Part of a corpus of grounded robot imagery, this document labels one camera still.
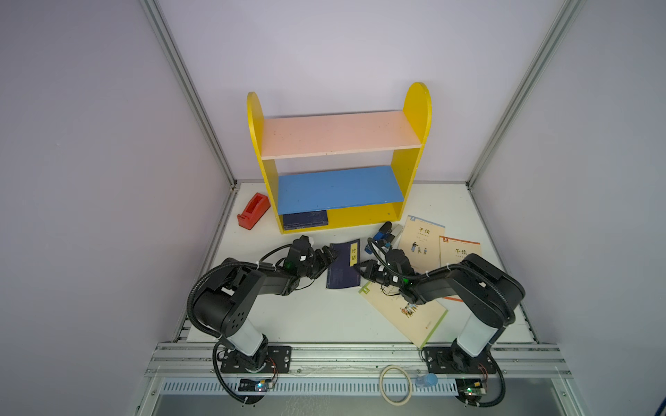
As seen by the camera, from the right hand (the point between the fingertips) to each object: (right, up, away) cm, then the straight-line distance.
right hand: (354, 273), depth 90 cm
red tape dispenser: (-40, +22, +13) cm, 48 cm away
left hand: (-6, +5, +1) cm, 8 cm away
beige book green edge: (+20, -14, -7) cm, 25 cm away
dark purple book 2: (-4, 0, +2) cm, 5 cm away
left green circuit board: (-30, -26, -19) cm, 44 cm away
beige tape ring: (+14, -24, -18) cm, 34 cm away
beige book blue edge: (+27, +10, +12) cm, 31 cm away
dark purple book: (-19, +19, +13) cm, 30 cm away
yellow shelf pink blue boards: (-16, +27, +7) cm, 32 cm away
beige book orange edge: (+40, +7, +9) cm, 41 cm away
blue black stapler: (+12, +13, +8) cm, 19 cm away
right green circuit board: (+32, -27, -19) cm, 46 cm away
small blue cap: (+17, -19, -28) cm, 37 cm away
